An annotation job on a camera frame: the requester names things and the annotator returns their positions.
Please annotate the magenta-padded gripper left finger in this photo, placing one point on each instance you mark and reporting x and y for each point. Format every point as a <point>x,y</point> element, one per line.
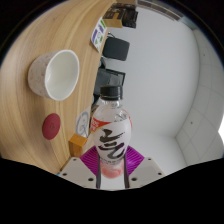
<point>76,170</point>

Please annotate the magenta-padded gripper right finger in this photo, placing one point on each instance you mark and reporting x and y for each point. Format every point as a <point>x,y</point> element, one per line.
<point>150,170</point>

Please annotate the clear drink bottle black cap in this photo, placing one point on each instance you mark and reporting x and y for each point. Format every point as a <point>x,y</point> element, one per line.
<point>111,133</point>

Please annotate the flat round red coaster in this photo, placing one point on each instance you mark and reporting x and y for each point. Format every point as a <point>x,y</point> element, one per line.
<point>51,126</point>

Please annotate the white speckled ceramic cup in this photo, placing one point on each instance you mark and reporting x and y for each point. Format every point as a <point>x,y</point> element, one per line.
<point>58,75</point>

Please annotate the black office chair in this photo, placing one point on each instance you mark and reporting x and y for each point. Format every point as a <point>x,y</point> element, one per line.
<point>116,48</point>

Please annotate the green and purple leaflet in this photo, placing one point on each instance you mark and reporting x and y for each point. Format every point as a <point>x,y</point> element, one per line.
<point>99,35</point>

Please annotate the brown cardboard box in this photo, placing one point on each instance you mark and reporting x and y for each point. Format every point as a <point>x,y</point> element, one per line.
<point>111,20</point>

